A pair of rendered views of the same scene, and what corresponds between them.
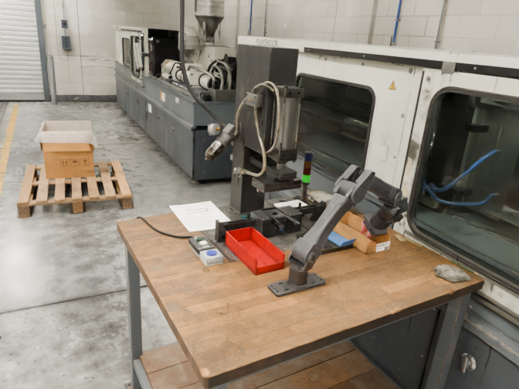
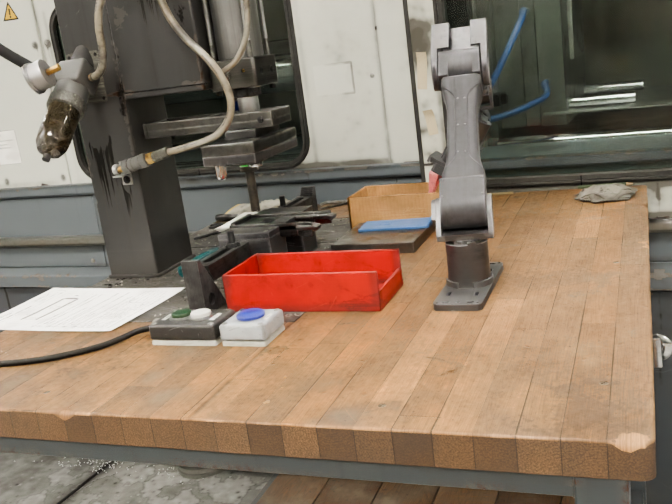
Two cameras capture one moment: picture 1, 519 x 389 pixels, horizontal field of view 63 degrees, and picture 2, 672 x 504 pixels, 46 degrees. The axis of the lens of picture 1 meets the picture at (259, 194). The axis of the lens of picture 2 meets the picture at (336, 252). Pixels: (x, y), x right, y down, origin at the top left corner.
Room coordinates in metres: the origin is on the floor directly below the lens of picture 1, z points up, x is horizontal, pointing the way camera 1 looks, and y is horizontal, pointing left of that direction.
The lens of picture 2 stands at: (0.44, 0.68, 1.28)
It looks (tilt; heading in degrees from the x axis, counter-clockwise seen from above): 14 degrees down; 323
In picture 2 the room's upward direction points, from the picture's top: 8 degrees counter-clockwise
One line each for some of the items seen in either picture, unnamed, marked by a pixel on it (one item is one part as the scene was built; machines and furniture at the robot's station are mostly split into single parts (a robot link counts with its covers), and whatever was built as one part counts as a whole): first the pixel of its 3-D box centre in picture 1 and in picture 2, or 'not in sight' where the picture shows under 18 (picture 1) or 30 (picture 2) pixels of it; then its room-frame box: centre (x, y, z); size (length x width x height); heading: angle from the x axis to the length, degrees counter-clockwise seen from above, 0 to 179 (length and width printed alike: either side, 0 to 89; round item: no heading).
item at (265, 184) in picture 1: (269, 154); (207, 92); (1.72, -0.03, 1.22); 0.26 x 0.18 x 0.30; 31
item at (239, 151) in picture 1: (251, 132); (115, 74); (1.89, 0.06, 1.28); 0.14 x 0.12 x 0.75; 121
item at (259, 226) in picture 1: (276, 222); (270, 244); (1.66, -0.08, 0.94); 0.20 x 0.10 x 0.07; 121
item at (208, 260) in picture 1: (211, 260); (254, 335); (1.36, 0.16, 0.90); 0.07 x 0.07 x 0.06; 31
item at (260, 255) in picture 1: (253, 249); (313, 280); (1.42, 0.01, 0.93); 0.25 x 0.12 x 0.06; 31
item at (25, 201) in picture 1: (76, 184); not in sight; (4.19, 1.95, 0.07); 1.20 x 1.00 x 0.14; 25
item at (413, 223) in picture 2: (337, 235); (399, 217); (1.58, -0.33, 0.93); 0.15 x 0.07 x 0.03; 35
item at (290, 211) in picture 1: (276, 213); (267, 221); (1.66, -0.08, 0.98); 0.20 x 0.10 x 0.01; 121
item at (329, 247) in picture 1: (323, 241); (385, 236); (1.58, -0.28, 0.91); 0.17 x 0.16 x 0.02; 121
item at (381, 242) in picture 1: (357, 231); (415, 206); (1.64, -0.43, 0.93); 0.25 x 0.13 x 0.08; 31
